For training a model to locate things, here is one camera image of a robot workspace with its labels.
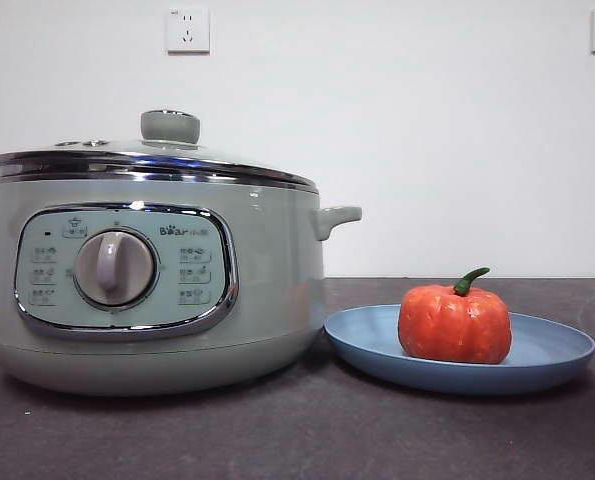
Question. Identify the glass lid with green knob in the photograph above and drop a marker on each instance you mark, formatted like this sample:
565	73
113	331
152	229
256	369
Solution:
170	127

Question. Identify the orange pumpkin with green stem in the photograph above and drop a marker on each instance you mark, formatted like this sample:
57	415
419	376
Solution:
452	325

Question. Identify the pale green electric steamer pot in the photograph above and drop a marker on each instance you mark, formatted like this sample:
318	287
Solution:
272	280

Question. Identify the blue round plate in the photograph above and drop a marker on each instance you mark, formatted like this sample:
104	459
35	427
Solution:
547	357

